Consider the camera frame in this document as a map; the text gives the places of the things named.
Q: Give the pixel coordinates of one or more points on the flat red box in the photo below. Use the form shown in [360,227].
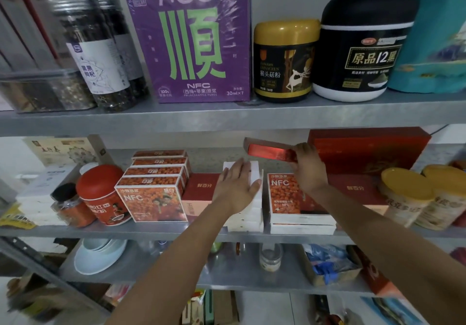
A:
[200,190]
[358,190]

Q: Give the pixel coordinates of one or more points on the clear jar with dark contents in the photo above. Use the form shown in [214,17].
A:
[125,48]

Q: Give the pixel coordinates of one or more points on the upright stack of white boxes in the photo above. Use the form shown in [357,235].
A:
[251,219]

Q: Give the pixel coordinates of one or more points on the person's left little finger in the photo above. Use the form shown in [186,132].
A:
[220,179]

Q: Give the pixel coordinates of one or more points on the person's left thumb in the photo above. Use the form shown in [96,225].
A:
[254,189]

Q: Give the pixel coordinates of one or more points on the black and white large jar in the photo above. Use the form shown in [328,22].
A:
[360,48]

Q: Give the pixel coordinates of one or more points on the person's left middle finger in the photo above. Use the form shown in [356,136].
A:
[238,170]

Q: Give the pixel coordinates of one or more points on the stack of white bowls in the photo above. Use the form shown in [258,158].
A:
[98,255]

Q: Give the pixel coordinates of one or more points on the brown cardboard packages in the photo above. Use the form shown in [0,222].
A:
[214,308]

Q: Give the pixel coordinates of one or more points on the person's left hand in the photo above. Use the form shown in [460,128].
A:
[233,191]

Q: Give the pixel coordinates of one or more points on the person's right forearm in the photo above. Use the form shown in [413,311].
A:
[386,248]

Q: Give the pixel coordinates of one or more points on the person's right fingers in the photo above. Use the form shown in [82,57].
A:
[299,151]

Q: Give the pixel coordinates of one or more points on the orange berry juice box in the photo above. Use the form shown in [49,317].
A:
[154,171]
[153,201]
[160,161]
[159,153]

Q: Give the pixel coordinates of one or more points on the small jar with black lid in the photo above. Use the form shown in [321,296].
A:
[71,206]

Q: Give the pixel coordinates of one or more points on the purple box with green print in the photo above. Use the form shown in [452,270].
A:
[189,40]

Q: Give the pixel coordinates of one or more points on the clear jar with white label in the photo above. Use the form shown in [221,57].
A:
[96,58]

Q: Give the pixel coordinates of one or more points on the person's right hand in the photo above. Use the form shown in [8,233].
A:
[310,173]

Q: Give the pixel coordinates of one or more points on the red cardboard carton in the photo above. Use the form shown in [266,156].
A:
[375,277]

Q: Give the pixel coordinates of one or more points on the teal paper bag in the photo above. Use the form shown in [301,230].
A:
[433,33]

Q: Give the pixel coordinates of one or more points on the grey and red tall boxes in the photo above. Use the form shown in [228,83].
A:
[25,26]

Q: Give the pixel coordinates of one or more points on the large red gift box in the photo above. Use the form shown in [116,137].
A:
[367,150]

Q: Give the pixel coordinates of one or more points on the orange and white juice box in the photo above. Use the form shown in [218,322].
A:
[287,201]

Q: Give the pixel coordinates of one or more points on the slim shiny red box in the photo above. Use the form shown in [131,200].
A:
[269,150]

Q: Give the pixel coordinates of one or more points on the yellow snack packet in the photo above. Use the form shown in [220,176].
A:
[14,218]

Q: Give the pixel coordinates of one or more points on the cardboard box with blue packets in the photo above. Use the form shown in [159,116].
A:
[329,262]

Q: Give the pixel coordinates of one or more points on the blue printed book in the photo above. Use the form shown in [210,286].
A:
[393,312]

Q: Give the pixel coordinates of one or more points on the red round tin can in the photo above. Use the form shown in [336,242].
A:
[102,193]

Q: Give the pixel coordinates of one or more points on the clear plastic food container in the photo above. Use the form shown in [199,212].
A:
[40,91]

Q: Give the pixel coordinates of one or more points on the person's left forearm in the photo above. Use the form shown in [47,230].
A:
[171,273]

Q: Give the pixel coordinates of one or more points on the beige illustrated flat box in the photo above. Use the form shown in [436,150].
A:
[60,150]

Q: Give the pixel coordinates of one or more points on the grey metal shelf unit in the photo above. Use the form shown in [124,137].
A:
[255,115]

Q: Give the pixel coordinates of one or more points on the small clear glass jar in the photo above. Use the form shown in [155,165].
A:
[271,257]

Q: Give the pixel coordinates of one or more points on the black jar with gold lid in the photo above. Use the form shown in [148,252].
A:
[284,62]

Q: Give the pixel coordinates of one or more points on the canister with yellow lid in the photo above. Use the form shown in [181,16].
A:
[404,195]
[442,199]

